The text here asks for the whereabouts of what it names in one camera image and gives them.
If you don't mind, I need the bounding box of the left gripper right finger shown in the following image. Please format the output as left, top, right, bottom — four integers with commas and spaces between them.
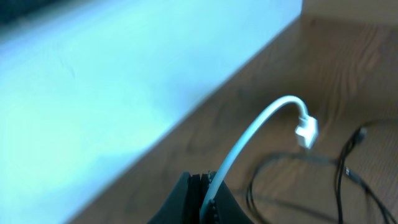
201, 181, 253, 224

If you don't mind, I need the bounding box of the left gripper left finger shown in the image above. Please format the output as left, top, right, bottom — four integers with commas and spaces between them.
148, 172, 191, 224

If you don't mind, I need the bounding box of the white USB cable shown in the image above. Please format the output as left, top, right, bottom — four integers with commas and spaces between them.
199, 95, 319, 223

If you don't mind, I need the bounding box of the black USB cable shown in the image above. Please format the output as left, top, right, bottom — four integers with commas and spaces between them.
245, 119, 398, 224

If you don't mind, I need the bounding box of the white window sill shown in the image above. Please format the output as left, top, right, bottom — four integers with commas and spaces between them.
1, 0, 302, 223

